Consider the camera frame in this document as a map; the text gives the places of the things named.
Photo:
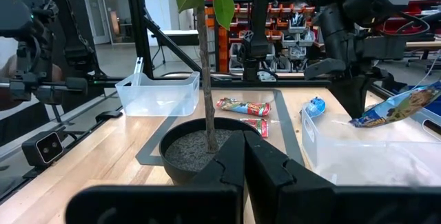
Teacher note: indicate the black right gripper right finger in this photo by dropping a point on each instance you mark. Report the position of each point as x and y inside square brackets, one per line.
[310, 203]

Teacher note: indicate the red green granola bar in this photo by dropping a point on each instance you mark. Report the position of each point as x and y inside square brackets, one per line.
[244, 107]
[257, 127]

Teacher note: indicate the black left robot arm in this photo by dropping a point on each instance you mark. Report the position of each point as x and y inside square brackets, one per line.
[375, 0]

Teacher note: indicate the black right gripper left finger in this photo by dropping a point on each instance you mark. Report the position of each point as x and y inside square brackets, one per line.
[172, 206]

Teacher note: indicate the black plant pot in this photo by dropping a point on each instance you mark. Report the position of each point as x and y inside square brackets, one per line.
[170, 169]

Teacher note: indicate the person's forearm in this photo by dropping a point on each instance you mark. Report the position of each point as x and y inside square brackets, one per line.
[8, 69]

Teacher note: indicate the black table camera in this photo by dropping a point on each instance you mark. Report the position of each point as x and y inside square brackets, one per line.
[43, 148]

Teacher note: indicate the blue granola bar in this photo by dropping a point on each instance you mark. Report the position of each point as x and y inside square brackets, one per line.
[396, 108]
[315, 107]

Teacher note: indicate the clear plastic bin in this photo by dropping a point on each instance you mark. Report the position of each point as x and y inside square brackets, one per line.
[361, 155]
[158, 100]

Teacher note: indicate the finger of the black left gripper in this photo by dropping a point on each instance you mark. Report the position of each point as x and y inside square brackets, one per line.
[365, 93]
[348, 93]

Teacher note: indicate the green leafy plant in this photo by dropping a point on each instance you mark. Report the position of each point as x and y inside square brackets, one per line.
[206, 79]

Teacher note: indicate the parts bin shelf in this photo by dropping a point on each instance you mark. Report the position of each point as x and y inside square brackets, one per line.
[286, 24]

